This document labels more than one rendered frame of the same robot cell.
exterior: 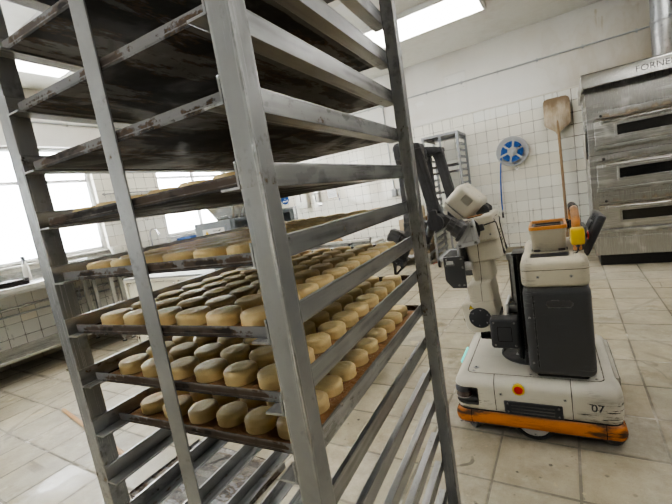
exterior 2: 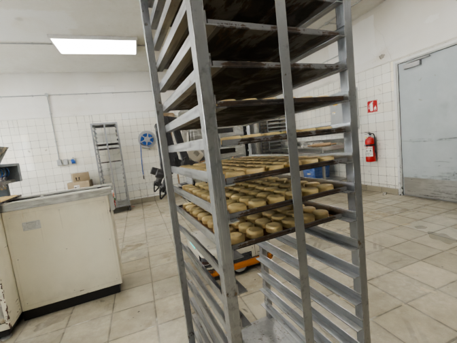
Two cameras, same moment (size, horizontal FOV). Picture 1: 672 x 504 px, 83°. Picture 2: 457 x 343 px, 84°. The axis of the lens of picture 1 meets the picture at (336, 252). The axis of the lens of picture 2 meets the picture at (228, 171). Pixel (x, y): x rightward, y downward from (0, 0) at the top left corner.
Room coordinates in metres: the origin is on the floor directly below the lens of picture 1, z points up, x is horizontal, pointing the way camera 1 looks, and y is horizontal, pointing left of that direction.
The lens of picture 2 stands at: (0.25, 0.91, 1.13)
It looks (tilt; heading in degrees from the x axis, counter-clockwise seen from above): 6 degrees down; 308
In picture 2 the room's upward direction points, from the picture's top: 7 degrees counter-clockwise
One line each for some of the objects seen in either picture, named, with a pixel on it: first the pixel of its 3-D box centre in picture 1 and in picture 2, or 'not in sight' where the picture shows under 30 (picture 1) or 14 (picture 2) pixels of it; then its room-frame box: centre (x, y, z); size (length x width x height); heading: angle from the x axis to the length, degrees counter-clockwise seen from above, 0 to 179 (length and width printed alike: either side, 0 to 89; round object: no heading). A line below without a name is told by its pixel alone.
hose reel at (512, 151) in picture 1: (514, 177); (149, 154); (5.34, -2.62, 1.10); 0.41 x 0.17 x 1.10; 58
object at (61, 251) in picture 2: not in sight; (71, 246); (2.60, 0.16, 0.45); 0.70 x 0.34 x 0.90; 60
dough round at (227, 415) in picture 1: (232, 414); (290, 222); (0.59, 0.21, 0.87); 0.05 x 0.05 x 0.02
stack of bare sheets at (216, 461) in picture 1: (208, 480); not in sight; (1.63, 0.76, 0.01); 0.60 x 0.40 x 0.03; 59
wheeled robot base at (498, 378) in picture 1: (534, 375); (226, 245); (1.81, -0.89, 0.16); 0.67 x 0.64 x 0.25; 60
